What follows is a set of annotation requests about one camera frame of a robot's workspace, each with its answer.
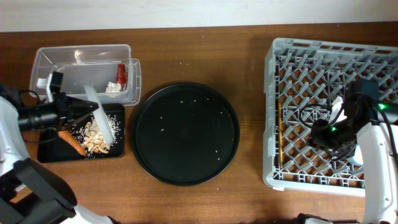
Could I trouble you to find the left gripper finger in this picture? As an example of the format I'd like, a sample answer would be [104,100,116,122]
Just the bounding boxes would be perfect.
[70,97,99,113]
[63,113,93,130]

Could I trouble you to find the orange carrot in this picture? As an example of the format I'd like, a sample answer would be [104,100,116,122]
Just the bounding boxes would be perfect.
[58,131,86,156]

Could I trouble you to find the rice and mushroom scraps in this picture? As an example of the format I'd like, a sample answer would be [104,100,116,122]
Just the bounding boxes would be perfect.
[70,113,123,159]

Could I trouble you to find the grey plate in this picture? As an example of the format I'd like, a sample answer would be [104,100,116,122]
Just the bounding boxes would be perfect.
[84,86,114,146]

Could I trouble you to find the blue cup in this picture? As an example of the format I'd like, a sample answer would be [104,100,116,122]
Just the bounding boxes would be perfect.
[346,144,363,166]

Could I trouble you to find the white tissue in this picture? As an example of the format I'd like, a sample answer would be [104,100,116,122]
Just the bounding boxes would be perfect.
[105,82,122,93]

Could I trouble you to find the wooden chopstick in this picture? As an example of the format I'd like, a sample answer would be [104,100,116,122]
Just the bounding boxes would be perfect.
[277,100,283,170]

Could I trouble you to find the red snack wrapper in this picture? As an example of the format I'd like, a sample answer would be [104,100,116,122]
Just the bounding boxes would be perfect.
[116,64,127,91]

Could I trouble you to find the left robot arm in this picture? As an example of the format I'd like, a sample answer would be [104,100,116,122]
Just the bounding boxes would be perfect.
[1,72,115,223]

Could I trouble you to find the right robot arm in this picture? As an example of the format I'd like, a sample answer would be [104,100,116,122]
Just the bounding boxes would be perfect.
[308,79,397,223]

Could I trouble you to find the clear plastic waste bin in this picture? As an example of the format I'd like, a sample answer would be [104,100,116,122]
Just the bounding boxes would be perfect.
[29,44,142,106]

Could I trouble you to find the grey dishwasher rack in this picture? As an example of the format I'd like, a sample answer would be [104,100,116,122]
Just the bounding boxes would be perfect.
[262,38,397,197]

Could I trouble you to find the black rectangular tray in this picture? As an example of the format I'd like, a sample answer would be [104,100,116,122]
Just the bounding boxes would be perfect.
[37,103,125,163]

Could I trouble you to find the round black serving tray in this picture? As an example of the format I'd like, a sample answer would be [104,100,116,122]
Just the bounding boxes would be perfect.
[131,83,240,186]

